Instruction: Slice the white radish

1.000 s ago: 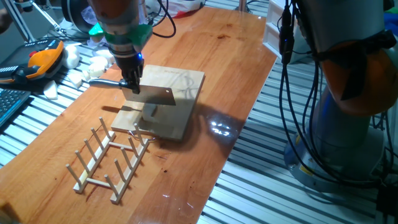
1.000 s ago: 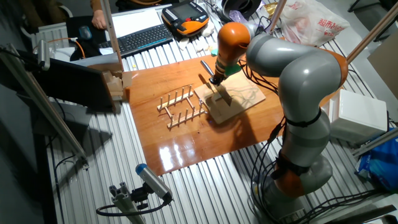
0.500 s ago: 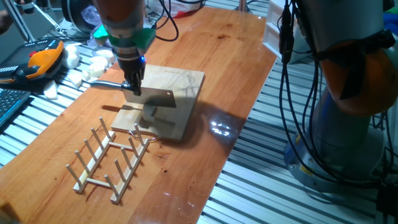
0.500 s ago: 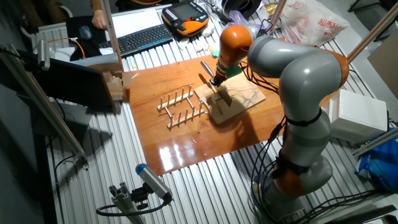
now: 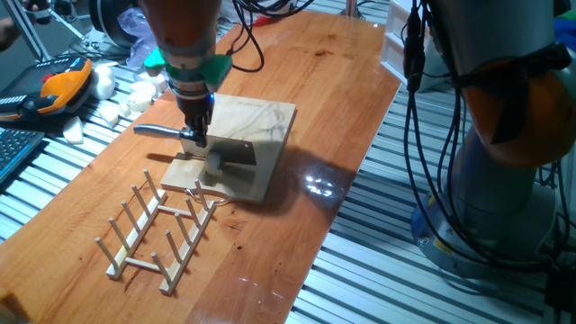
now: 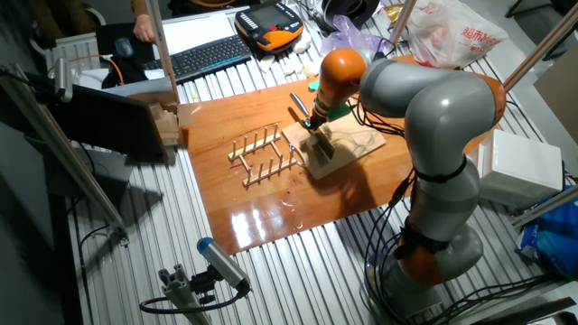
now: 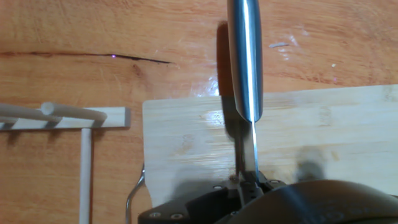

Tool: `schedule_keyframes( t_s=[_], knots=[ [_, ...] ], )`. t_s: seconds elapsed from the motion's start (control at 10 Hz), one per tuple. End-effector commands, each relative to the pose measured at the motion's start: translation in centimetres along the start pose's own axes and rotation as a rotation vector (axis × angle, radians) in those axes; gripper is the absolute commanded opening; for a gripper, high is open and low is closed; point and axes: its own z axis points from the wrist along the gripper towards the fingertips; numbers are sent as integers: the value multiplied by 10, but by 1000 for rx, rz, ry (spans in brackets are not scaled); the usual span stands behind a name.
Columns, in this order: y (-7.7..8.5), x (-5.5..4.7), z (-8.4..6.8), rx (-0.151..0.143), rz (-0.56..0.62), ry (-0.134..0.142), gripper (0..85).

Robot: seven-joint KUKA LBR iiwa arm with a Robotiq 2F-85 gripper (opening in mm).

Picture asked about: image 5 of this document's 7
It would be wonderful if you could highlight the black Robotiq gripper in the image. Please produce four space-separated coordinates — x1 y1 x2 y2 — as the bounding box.
175 92 215 149

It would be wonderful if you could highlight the steel cleaver knife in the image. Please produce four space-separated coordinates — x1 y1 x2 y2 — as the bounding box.
133 123 258 167

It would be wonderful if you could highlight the large white radish chunk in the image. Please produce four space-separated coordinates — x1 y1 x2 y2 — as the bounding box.
89 65 117 101

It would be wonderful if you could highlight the light wooden cutting board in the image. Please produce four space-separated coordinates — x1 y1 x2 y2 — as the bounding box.
160 93 298 204

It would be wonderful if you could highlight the large varnished wooden board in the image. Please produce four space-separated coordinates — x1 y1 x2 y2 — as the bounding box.
0 8 401 324

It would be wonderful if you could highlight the wooden peg dish rack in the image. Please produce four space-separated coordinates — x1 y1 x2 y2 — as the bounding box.
94 168 218 297

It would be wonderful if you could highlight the orange black teach pendant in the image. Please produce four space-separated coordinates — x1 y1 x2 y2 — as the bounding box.
0 54 95 125

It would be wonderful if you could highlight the black round object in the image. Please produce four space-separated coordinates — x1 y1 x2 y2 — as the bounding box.
88 0 145 50

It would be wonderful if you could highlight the thin grey metal rod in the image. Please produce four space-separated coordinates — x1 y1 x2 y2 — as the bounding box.
35 4 86 44

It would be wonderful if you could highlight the black computer keyboard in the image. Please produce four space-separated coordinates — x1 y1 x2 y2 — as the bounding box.
0 127 46 185

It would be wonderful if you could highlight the grey metal stand leg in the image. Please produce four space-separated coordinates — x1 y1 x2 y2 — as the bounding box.
2 0 53 62

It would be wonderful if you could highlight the white plastic box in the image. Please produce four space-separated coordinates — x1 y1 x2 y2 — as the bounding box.
380 0 451 94

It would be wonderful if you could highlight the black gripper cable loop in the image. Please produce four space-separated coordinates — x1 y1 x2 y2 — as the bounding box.
227 0 316 73

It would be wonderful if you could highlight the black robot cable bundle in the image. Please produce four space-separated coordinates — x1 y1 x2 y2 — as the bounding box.
402 0 576 274

